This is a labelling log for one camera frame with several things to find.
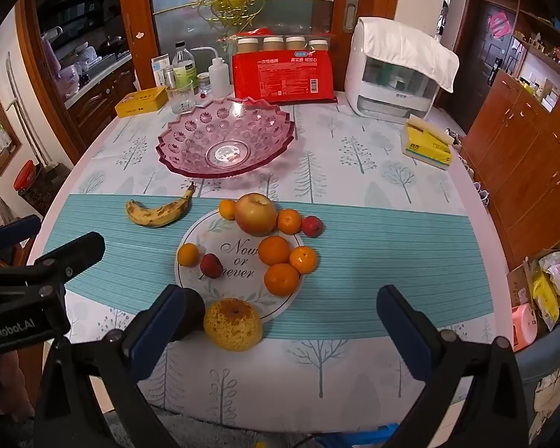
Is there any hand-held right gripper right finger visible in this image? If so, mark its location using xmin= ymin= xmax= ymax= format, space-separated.
xmin=377 ymin=284 xmax=530 ymax=448

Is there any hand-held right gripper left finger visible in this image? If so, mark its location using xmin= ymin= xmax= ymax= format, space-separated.
xmin=32 ymin=284 xmax=187 ymax=448

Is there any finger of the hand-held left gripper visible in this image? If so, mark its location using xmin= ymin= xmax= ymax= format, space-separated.
xmin=0 ymin=215 xmax=43 ymax=262
xmin=0 ymin=232 xmax=106 ymax=299

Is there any dark avocado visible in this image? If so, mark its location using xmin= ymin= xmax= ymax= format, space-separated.
xmin=168 ymin=288 xmax=207 ymax=341

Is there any yellow pear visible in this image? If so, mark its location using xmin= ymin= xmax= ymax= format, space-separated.
xmin=203 ymin=298 xmax=264 ymax=352

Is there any small red fruit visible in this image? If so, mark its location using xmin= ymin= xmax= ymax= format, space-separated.
xmin=301 ymin=215 xmax=324 ymax=237
xmin=200 ymin=253 xmax=224 ymax=280

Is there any spotted yellow banana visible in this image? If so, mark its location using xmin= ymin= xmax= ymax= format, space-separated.
xmin=125 ymin=182 xmax=197 ymax=228

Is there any pink glass fruit bowl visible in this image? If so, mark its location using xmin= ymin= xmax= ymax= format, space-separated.
xmin=156 ymin=96 xmax=296 ymax=179

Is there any person's left hand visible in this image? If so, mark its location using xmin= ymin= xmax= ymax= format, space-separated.
xmin=0 ymin=343 xmax=35 ymax=423

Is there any red lid container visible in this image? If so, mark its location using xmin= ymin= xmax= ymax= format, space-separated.
xmin=13 ymin=159 xmax=35 ymax=192

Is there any white printed plate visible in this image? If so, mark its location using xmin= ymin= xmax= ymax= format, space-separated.
xmin=174 ymin=208 xmax=307 ymax=325

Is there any teal ribbed table mat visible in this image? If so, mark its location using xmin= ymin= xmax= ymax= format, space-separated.
xmin=41 ymin=193 xmax=495 ymax=341

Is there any pink plastic object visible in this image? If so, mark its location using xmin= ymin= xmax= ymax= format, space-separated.
xmin=512 ymin=302 xmax=539 ymax=353

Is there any blue chair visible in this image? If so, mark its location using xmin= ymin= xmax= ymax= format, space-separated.
xmin=513 ymin=308 xmax=560 ymax=444

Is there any wooden kitchen cabinet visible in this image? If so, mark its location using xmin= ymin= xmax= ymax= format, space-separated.
xmin=65 ymin=51 xmax=138 ymax=150

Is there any red yellow apple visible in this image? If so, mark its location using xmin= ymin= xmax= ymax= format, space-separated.
xmin=234 ymin=193 xmax=279 ymax=237

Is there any yellow cardboard box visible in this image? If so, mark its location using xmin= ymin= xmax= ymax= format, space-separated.
xmin=115 ymin=87 xmax=169 ymax=119

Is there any yellow tissue pack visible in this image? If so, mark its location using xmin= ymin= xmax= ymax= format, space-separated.
xmin=400 ymin=114 xmax=454 ymax=171

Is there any clear glass tumbler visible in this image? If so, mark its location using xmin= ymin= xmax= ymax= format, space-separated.
xmin=166 ymin=79 xmax=197 ymax=114

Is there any tree-printed tablecloth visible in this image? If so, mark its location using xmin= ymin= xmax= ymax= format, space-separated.
xmin=40 ymin=98 xmax=500 ymax=430

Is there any white carton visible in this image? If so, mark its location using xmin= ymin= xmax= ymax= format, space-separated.
xmin=150 ymin=55 xmax=174 ymax=88

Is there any clear bottle green label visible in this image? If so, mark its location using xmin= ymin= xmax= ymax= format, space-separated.
xmin=172 ymin=41 xmax=197 ymax=91

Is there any white squeeze wash bottle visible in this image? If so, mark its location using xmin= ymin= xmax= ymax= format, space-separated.
xmin=190 ymin=47 xmax=230 ymax=100

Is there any white countertop appliance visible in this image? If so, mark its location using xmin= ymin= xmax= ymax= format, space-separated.
xmin=344 ymin=17 xmax=442 ymax=122

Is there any red paper cup package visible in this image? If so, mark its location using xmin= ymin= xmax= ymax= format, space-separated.
xmin=232 ymin=50 xmax=339 ymax=106

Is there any dark entrance door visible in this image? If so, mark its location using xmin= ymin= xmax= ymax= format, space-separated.
xmin=452 ymin=0 xmax=519 ymax=124

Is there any white cloth cover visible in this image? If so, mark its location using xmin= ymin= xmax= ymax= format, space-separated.
xmin=357 ymin=17 xmax=460 ymax=94

